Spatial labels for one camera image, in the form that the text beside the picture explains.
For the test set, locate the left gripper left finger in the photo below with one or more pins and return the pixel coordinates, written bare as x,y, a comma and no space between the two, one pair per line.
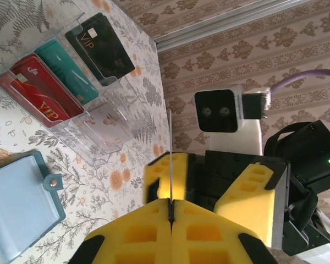
132,239

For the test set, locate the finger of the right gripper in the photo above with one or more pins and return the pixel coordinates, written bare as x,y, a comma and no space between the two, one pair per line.
160,176
253,195

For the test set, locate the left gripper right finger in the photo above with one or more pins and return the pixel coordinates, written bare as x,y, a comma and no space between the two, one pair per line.
209,239

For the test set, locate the red card white print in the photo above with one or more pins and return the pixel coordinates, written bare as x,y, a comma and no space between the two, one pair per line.
170,165

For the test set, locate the teal blue card holder wallet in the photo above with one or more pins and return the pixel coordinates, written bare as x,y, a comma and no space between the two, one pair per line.
16,206

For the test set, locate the black VIP card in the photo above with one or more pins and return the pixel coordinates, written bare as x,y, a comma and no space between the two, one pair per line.
104,52

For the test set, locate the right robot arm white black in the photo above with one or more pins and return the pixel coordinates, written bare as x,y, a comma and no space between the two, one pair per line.
313,258

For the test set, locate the clear acrylic card stand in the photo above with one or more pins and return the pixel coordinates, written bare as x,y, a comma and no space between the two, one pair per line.
116,94

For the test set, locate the red VIP card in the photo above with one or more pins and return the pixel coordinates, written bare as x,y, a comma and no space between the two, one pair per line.
44,93

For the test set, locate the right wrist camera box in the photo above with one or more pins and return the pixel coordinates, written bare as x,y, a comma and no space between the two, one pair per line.
214,110

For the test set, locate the aluminium corner post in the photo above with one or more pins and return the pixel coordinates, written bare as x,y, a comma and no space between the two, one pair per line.
222,23

